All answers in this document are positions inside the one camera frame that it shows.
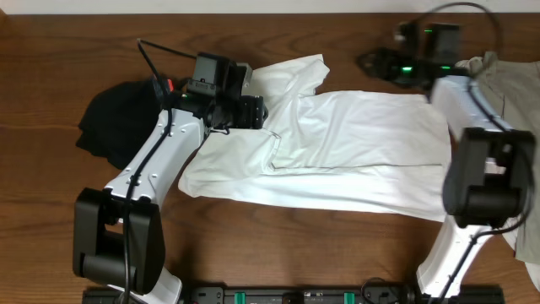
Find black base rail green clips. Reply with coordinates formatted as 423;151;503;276
81;283;505;304

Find white t-shirt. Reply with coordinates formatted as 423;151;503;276
178;55;451;221

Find black folded garment red trim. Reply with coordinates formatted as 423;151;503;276
76;78;163;170

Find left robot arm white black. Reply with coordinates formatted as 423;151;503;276
73;94;267;303

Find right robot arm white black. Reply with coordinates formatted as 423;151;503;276
357;47;536;303

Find grey beige garment pile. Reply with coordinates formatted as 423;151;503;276
456;52;539;287

